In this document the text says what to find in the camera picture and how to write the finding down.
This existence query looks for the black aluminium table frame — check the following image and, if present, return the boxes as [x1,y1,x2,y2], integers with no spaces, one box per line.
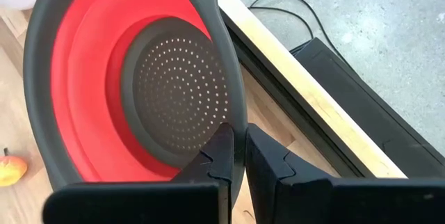
[220,8,364,179]

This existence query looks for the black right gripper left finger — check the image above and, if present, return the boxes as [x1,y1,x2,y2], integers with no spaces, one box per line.
[43,122,234,224]

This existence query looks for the black floor cable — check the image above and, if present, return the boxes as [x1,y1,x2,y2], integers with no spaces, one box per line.
[248,0,348,65]

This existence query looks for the red collapsible colander grey rim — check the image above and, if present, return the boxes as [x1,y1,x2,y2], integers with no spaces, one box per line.
[23,0,248,206]

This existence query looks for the black flat box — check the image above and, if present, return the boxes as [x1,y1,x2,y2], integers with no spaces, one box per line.
[290,37,445,179]

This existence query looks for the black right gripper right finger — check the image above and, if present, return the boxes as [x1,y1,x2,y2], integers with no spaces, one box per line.
[245,122,445,224]

